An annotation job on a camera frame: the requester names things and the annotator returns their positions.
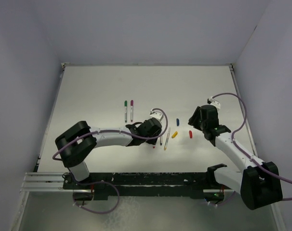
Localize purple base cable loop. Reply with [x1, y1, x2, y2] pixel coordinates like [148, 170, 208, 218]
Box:
[72, 180, 121, 214]

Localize aluminium extrusion rail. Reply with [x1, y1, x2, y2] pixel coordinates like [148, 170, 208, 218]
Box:
[21, 172, 64, 192]

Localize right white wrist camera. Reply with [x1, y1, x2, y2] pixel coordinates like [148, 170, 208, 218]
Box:
[207, 97, 221, 110]

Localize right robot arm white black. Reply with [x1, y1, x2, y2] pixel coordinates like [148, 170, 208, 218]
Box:
[188, 105, 283, 210]

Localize yellow marker pen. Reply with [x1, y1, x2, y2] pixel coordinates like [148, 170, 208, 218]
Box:
[163, 127, 171, 151]

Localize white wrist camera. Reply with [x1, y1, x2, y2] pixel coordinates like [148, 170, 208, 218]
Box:
[207, 97, 221, 110]
[150, 110, 164, 122]

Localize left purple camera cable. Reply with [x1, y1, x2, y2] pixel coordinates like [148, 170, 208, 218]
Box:
[52, 108, 168, 161]

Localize green marker pen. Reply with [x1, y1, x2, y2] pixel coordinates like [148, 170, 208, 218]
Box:
[124, 106, 128, 123]

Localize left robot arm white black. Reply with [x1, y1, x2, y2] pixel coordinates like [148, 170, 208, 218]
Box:
[55, 118, 162, 189]

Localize purple marker pen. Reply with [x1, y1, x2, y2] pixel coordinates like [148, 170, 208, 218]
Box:
[130, 105, 133, 122]

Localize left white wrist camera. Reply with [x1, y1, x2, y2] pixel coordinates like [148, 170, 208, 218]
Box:
[150, 110, 164, 122]

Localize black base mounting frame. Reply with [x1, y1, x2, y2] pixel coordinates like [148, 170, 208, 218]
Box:
[62, 164, 226, 201]

